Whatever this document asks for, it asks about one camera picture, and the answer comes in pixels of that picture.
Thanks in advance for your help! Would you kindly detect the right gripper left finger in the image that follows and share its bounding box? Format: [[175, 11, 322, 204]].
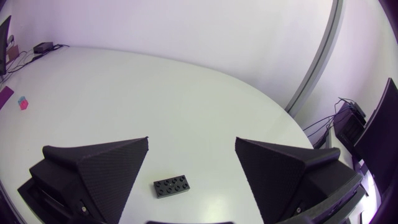
[[29, 136, 149, 224]]

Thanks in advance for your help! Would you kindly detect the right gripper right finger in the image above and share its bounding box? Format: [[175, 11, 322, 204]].
[[234, 136, 363, 224]]

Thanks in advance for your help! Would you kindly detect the black toy brick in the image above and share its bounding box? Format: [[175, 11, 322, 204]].
[[153, 174, 191, 199]]

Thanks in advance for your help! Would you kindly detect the black electronics box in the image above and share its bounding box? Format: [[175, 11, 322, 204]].
[[332, 102, 367, 153]]

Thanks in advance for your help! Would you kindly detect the black chair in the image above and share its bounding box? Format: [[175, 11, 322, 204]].
[[353, 77, 398, 197]]

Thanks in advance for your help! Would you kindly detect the dark mat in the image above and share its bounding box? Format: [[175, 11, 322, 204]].
[[0, 85, 15, 110]]

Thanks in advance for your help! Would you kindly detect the black power brick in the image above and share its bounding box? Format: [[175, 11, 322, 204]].
[[33, 41, 54, 54]]

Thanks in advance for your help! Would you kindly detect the dark screen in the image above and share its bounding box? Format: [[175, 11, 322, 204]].
[[0, 15, 12, 76]]

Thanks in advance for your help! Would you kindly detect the black power cable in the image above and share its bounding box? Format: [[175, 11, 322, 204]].
[[6, 44, 70, 74]]

